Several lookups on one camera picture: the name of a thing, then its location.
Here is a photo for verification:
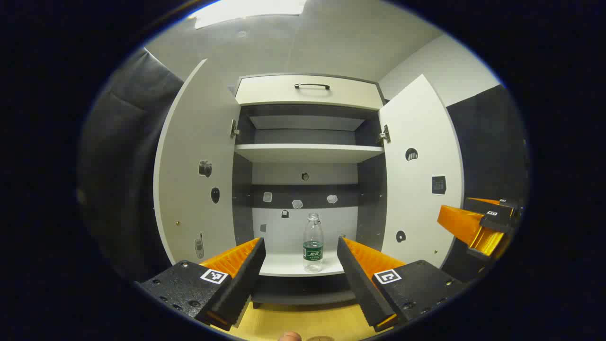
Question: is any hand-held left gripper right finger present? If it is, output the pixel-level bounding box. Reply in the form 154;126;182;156
337;235;467;332

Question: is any white and grey cabinet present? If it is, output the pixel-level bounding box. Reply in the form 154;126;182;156
232;73;386;308

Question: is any black backdrop cloth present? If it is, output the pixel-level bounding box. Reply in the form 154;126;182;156
440;85;528;280
78;47;185;280

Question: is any white cabinet door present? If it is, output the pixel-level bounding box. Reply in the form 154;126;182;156
153;59;241;266
379;74;464;269

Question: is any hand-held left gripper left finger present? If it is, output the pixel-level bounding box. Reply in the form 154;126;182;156
135;237;267;331

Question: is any clear plastic bottle green label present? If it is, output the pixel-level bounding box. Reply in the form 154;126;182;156
303;213;325;273

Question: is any white cabinet shelf board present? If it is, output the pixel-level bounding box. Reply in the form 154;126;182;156
234;144;384;164

